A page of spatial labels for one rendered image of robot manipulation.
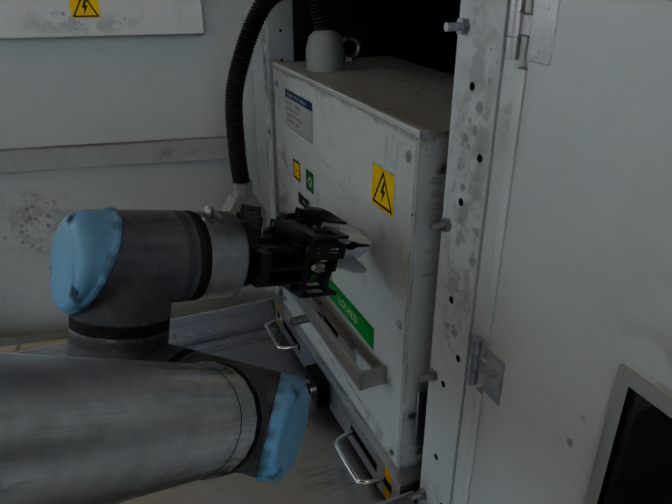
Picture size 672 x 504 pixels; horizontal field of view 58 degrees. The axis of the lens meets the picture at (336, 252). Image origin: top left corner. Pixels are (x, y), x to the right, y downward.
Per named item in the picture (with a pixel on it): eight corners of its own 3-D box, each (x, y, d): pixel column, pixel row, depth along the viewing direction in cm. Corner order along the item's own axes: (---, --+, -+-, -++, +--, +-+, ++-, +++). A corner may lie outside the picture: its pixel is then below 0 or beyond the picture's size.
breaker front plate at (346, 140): (390, 479, 83) (409, 137, 62) (279, 308, 123) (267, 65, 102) (399, 476, 83) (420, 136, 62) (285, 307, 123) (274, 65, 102)
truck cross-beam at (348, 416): (397, 518, 83) (399, 486, 80) (274, 320, 127) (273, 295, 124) (429, 506, 84) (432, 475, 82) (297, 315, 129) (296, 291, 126)
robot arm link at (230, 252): (166, 280, 65) (177, 193, 62) (207, 277, 68) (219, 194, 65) (205, 315, 59) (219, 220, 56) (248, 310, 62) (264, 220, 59)
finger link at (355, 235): (394, 257, 75) (337, 260, 69) (362, 241, 79) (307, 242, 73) (399, 233, 74) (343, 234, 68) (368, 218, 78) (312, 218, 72)
